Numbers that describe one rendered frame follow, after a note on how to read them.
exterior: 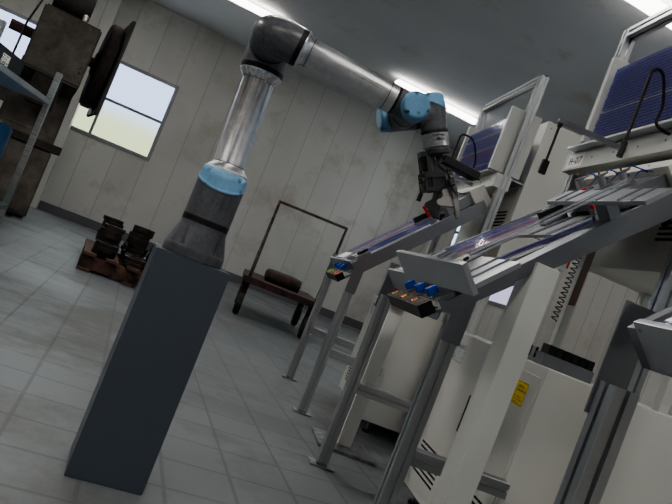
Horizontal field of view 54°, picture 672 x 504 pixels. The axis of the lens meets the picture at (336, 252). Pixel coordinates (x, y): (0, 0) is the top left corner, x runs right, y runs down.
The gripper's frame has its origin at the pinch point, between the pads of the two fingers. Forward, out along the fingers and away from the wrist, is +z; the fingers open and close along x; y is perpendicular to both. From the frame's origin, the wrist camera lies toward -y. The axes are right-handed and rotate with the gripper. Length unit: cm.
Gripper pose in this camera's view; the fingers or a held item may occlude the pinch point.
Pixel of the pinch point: (450, 220)
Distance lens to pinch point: 188.0
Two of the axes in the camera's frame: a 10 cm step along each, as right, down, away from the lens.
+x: 1.5, 0.2, -9.9
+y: -9.8, 1.1, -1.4
